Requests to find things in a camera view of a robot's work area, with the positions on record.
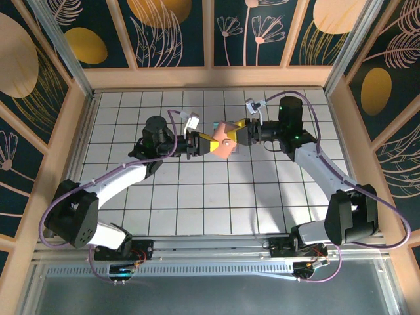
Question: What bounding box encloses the slotted grey cable duct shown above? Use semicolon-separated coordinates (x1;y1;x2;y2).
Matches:
45;264;296;277

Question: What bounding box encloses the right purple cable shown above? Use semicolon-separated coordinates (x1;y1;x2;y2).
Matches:
262;91;411;285

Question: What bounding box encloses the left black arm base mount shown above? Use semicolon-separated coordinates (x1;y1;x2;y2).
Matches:
93;238;155;263

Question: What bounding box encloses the controller circuit board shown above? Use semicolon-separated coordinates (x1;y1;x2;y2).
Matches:
108;261;147;282
291;257;331;282

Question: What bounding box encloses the aluminium rail frame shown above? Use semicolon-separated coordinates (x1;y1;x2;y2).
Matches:
31;233;393;265

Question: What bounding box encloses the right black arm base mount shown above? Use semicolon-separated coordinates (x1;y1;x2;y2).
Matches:
267;236;329;261

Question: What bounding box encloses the grey metal base plate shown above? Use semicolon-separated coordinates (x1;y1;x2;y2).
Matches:
31;274;400;315

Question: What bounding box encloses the purple cable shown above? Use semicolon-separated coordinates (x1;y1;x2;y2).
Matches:
262;91;411;285
39;108;192;285

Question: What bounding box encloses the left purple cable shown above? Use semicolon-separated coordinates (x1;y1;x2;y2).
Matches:
39;108;192;285

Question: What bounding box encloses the aluminium corner post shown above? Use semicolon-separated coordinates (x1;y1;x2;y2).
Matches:
26;0;98;99
322;0;385;98

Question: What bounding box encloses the aluminium side rail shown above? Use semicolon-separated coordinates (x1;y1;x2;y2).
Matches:
49;91;99;238

